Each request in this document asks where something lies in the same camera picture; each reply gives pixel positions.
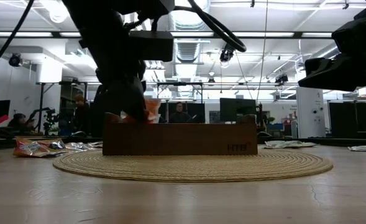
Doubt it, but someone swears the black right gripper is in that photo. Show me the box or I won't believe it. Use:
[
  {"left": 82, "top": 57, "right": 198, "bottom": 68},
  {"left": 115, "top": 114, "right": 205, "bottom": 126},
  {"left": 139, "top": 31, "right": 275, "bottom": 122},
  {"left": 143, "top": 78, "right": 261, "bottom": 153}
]
[{"left": 298, "top": 52, "right": 366, "bottom": 94}]

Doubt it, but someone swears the thin hanging cord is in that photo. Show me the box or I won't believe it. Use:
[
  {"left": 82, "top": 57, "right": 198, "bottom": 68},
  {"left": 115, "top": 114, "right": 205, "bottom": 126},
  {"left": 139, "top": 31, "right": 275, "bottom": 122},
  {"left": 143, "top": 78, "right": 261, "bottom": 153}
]
[{"left": 256, "top": 0, "right": 269, "bottom": 103}]

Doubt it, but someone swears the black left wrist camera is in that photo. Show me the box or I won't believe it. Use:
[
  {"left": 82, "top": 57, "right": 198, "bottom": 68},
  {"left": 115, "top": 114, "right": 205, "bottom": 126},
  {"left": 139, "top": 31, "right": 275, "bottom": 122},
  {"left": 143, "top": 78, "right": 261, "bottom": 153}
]
[{"left": 129, "top": 30, "right": 174, "bottom": 62}]

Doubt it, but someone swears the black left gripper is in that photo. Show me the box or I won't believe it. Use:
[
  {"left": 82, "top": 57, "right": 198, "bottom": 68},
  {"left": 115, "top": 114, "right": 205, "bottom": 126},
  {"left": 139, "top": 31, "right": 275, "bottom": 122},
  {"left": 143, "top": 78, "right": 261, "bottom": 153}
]
[{"left": 66, "top": 12, "right": 149, "bottom": 124}]

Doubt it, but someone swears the brown wooden tea box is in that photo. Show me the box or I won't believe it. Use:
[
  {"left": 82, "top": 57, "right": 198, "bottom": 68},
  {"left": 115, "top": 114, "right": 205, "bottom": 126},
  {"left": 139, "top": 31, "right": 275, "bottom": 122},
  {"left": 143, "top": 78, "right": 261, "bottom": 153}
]
[{"left": 102, "top": 112, "right": 258, "bottom": 156}]

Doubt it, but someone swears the orange paper tea packet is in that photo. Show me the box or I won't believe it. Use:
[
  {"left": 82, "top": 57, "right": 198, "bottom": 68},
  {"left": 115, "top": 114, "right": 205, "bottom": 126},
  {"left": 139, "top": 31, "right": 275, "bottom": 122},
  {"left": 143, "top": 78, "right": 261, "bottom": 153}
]
[{"left": 144, "top": 98, "right": 162, "bottom": 124}]

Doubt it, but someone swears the round woven straw placemat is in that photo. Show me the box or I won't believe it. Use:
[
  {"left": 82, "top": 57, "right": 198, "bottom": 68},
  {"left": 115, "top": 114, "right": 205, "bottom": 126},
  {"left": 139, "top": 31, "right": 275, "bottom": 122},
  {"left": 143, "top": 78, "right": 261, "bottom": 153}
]
[{"left": 52, "top": 149, "right": 334, "bottom": 183}]

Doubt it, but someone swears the black hanging cable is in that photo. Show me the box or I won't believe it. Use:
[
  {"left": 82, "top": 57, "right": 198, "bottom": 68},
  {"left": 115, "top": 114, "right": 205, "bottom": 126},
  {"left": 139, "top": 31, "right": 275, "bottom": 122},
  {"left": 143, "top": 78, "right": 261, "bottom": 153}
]
[{"left": 0, "top": 0, "right": 35, "bottom": 82}]

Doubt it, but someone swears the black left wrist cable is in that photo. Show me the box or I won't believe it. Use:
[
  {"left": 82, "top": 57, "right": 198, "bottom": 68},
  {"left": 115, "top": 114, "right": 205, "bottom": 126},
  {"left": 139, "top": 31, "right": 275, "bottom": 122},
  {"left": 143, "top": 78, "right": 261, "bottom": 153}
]
[{"left": 170, "top": 0, "right": 247, "bottom": 53}]

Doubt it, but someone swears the silver air duct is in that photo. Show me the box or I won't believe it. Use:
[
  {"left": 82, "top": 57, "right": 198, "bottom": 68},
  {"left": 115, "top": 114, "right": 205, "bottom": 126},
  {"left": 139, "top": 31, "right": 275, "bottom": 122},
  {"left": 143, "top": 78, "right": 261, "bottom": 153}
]
[{"left": 168, "top": 0, "right": 212, "bottom": 98}]

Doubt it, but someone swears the white pillar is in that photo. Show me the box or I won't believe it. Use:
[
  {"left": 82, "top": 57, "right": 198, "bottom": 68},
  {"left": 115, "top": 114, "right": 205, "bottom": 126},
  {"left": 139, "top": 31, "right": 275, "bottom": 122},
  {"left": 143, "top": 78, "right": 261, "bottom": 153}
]
[{"left": 296, "top": 86, "right": 327, "bottom": 139}]

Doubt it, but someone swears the long ceiling light strip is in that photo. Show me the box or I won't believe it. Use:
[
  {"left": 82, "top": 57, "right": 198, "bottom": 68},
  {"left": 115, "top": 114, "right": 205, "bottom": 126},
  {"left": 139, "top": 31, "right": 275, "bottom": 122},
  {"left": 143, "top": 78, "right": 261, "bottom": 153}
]
[{"left": 0, "top": 30, "right": 334, "bottom": 39}]

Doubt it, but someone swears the person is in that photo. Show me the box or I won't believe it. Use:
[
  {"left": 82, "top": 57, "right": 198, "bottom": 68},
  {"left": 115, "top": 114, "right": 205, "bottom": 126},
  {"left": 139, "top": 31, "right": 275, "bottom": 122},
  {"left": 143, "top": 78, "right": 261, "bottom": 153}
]
[
  {"left": 169, "top": 101, "right": 192, "bottom": 124},
  {"left": 73, "top": 93, "right": 93, "bottom": 138},
  {"left": 7, "top": 113, "right": 36, "bottom": 131}
]

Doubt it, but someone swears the black partition panel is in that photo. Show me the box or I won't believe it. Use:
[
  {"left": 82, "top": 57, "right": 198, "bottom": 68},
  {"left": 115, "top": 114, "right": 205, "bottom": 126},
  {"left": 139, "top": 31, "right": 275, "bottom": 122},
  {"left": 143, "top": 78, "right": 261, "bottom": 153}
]
[{"left": 328, "top": 101, "right": 366, "bottom": 138}]

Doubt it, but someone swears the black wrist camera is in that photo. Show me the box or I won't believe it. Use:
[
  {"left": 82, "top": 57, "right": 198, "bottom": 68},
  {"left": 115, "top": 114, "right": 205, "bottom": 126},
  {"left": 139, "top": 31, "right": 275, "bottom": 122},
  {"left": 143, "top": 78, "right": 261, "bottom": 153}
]
[
  {"left": 331, "top": 0, "right": 366, "bottom": 54},
  {"left": 129, "top": 30, "right": 174, "bottom": 62}
]

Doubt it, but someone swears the black metal table frame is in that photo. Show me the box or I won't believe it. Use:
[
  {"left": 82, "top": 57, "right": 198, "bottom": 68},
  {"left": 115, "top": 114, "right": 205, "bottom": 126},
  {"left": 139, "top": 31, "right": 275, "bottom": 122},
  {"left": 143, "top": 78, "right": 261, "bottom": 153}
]
[{"left": 0, "top": 136, "right": 366, "bottom": 147}]

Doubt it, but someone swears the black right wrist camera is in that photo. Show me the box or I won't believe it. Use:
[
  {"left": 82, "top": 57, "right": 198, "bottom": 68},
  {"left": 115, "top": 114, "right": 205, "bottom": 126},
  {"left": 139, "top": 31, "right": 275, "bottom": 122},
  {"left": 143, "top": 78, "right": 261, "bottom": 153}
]
[{"left": 331, "top": 0, "right": 366, "bottom": 54}]

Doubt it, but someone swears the hanging black spotlight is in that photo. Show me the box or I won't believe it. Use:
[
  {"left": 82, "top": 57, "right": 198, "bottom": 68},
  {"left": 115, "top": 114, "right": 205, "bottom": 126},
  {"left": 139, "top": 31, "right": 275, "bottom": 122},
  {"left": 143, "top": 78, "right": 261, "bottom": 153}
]
[
  {"left": 275, "top": 73, "right": 290, "bottom": 85},
  {"left": 219, "top": 43, "right": 237, "bottom": 63},
  {"left": 8, "top": 52, "right": 24, "bottom": 68}
]

